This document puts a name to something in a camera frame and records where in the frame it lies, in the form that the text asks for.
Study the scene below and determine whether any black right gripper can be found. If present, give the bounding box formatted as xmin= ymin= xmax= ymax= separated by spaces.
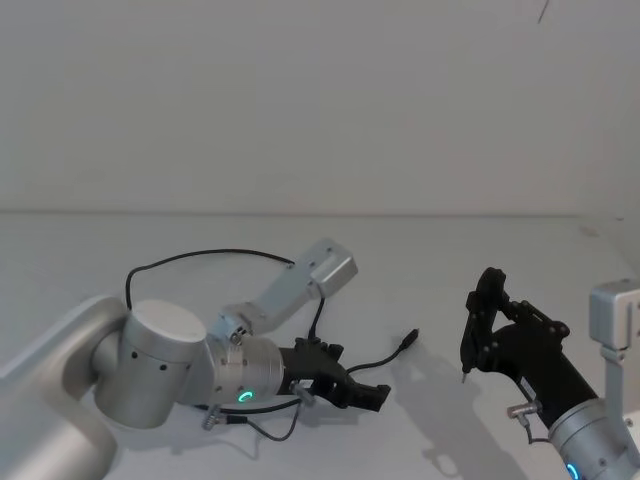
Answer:
xmin=464 ymin=267 xmax=600 ymax=429

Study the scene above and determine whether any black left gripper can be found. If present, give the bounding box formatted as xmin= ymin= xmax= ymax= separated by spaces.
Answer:
xmin=277 ymin=337 xmax=392 ymax=414

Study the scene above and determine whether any thin black silver-tipped rod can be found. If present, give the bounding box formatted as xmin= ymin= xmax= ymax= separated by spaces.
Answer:
xmin=458 ymin=344 xmax=474 ymax=385

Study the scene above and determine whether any white table cloth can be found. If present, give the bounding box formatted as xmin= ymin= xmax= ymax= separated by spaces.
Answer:
xmin=0 ymin=209 xmax=640 ymax=480

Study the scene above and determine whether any white curtain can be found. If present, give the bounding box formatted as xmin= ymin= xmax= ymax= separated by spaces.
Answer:
xmin=0 ymin=0 xmax=640 ymax=217

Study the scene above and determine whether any black cable with plug end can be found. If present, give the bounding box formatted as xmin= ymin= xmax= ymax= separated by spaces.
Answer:
xmin=344 ymin=328 xmax=420 ymax=376

